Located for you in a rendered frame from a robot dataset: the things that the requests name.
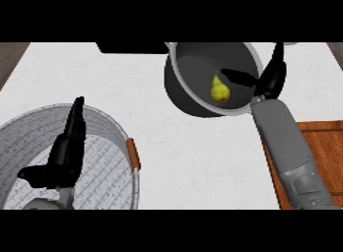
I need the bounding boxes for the black appliance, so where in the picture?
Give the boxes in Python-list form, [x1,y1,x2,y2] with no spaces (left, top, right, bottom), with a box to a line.
[94,42,171,55]

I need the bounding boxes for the brown wooden cutting board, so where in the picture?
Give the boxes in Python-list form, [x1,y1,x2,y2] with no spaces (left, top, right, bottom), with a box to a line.
[262,119,343,211]

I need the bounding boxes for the yellow pear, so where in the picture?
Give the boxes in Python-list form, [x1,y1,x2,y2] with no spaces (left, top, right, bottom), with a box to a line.
[210,72,231,103]

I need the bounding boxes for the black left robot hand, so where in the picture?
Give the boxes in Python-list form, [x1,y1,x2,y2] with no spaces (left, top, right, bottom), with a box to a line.
[16,95,87,190]

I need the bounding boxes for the large grey speckled pot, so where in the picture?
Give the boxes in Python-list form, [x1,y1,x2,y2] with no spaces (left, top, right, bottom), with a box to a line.
[0,102,142,211]

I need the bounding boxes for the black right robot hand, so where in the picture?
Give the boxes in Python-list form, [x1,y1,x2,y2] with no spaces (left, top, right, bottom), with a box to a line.
[219,42,288,100]

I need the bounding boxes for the dark grey pot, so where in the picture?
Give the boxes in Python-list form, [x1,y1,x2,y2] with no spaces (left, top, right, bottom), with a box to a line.
[162,42,266,118]

